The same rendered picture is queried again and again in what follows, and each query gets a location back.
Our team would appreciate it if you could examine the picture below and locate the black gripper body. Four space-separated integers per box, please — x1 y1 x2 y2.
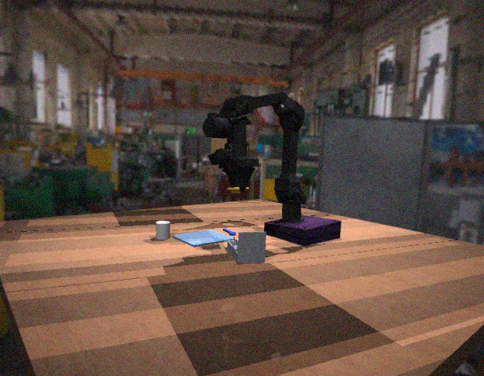
219 138 259 169

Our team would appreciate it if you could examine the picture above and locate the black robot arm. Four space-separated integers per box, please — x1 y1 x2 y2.
203 91 306 223

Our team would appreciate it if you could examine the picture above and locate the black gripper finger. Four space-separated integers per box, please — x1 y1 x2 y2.
233 168 255 193
222 169 239 187

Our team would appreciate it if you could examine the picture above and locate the grey cylinder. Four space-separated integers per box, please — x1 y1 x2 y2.
156 221 170 240

